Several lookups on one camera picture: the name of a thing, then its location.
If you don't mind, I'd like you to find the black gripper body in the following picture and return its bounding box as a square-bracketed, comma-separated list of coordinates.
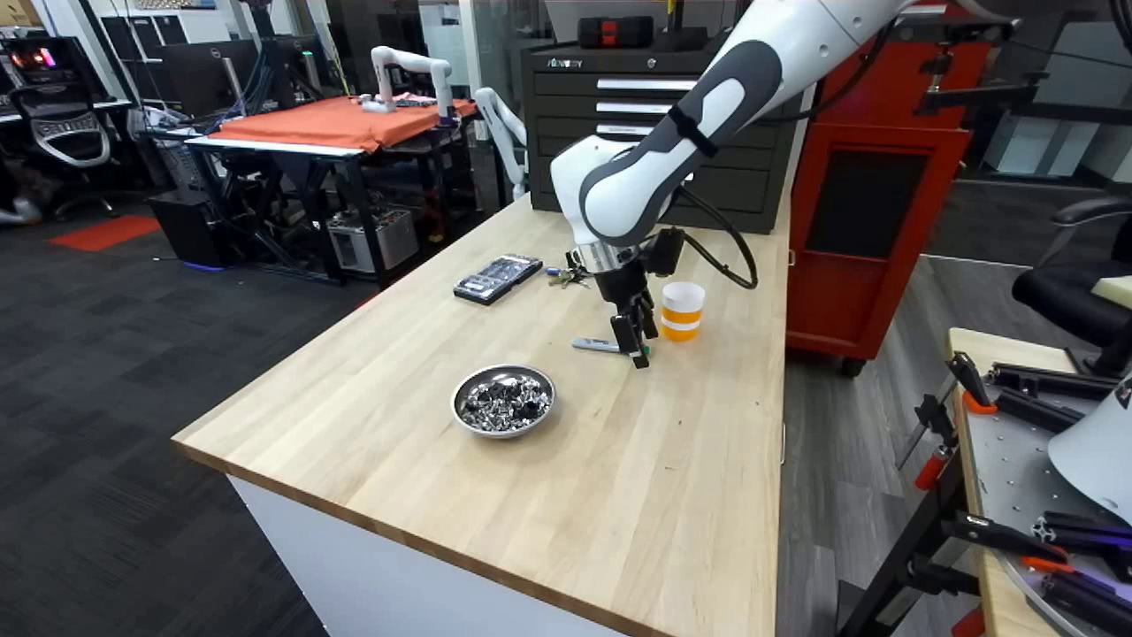
[599, 259, 652, 323]

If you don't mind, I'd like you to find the green and grey marker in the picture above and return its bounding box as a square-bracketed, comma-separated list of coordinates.
[574, 340, 652, 358]

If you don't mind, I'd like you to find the white robot arm by table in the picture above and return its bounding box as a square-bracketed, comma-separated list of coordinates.
[474, 86, 527, 199]

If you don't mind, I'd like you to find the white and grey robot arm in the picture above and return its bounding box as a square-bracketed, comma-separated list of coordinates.
[550, 0, 912, 368]

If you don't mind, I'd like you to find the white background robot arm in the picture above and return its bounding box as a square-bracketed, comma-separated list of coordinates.
[356, 45, 454, 117]

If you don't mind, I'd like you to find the orange and white mug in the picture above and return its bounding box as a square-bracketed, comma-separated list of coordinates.
[658, 284, 707, 344]

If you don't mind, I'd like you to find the black calculator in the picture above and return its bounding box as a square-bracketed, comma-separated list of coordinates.
[454, 253, 541, 304]

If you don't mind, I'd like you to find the metal bowl with small parts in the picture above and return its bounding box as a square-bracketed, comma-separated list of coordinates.
[449, 366, 554, 439]

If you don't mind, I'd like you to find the black tool drawer cabinet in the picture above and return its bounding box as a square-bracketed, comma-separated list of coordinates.
[525, 45, 796, 233]

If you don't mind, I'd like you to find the black digital clock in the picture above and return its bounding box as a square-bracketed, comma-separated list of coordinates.
[575, 16, 655, 51]

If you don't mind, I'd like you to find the table with orange cloth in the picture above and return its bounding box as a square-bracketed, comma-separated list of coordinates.
[187, 95, 479, 278]

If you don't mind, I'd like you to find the red tool cabinet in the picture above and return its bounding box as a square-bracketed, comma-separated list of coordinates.
[787, 0, 989, 376]

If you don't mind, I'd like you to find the black and orange clamp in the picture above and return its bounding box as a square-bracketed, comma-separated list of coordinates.
[949, 349, 1115, 432]

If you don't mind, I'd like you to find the black chair at right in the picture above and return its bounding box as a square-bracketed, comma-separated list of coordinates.
[1010, 193, 1132, 376]

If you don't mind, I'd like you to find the white lamp shade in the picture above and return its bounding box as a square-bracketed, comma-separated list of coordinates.
[1047, 376, 1132, 522]

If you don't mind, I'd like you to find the side wooden workbench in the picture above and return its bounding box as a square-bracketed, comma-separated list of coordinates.
[944, 330, 1128, 637]

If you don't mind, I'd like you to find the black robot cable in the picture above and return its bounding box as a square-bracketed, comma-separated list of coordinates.
[658, 187, 760, 292]

